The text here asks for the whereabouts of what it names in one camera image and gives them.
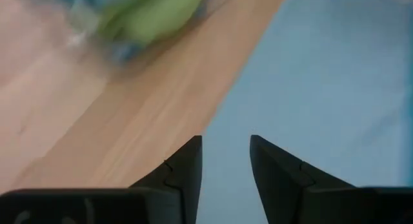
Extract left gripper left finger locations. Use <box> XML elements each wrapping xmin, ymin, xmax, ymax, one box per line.
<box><xmin>128</xmin><ymin>135</ymin><xmax>203</xmax><ymax>224</ymax></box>

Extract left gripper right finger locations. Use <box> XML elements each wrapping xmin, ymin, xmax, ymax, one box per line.
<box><xmin>250</xmin><ymin>134</ymin><xmax>356</xmax><ymax>224</ymax></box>

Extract green microfiber towel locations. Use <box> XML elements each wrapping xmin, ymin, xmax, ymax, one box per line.
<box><xmin>96</xmin><ymin>0</ymin><xmax>207</xmax><ymax>46</ymax></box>

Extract clear plastic bin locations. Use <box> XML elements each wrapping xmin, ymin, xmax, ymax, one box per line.
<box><xmin>15</xmin><ymin>0</ymin><xmax>236</xmax><ymax>79</ymax></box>

